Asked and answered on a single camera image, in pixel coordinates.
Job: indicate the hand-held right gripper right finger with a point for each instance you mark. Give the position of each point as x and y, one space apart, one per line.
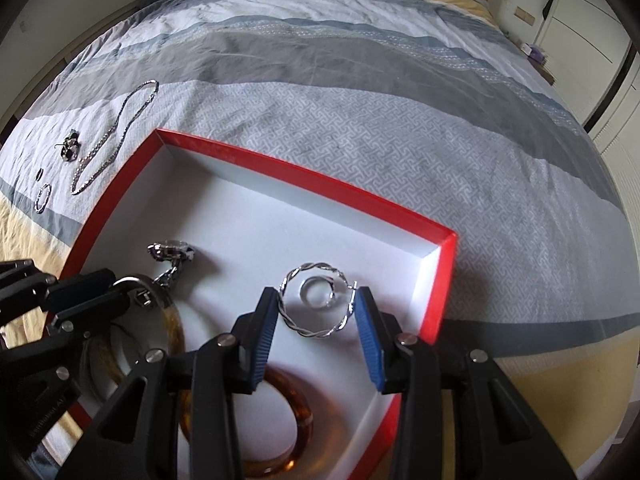
370 345

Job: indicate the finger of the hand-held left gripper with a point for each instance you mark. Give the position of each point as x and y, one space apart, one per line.
80 290
100 310

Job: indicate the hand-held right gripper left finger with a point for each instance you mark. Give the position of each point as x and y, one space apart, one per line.
260 345

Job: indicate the twisted silver hoop earring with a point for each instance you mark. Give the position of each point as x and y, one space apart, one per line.
300 329
38 201

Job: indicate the brown tortoise bangle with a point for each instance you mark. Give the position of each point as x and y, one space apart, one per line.
172 325

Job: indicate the amber translucent wide bangle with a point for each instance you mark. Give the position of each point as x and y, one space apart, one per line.
300 410

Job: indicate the dark stone earring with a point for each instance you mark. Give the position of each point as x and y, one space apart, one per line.
70 149
172 250

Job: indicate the red shallow cardboard box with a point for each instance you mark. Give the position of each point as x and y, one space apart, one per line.
300 220

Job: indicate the striped bed cover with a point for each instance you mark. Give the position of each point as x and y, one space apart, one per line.
375 110

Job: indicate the wooden nightstand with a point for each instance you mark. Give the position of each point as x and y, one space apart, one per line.
549 72

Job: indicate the small purple box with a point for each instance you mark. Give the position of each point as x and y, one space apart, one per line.
532 52

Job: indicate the white wardrobe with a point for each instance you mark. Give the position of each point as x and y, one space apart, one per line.
590 35

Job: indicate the beige wall switch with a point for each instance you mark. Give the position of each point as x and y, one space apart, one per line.
525 15

